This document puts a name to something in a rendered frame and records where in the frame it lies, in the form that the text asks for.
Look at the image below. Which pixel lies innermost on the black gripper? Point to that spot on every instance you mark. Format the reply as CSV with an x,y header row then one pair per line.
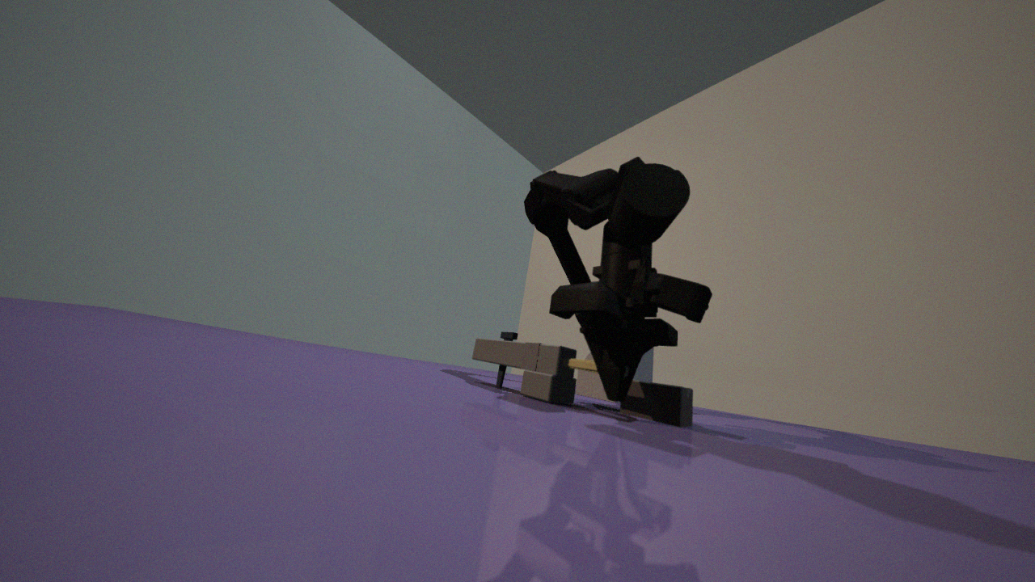
x,y
619,335

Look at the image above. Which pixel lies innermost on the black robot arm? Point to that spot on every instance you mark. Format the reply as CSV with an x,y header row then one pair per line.
x,y
640,202

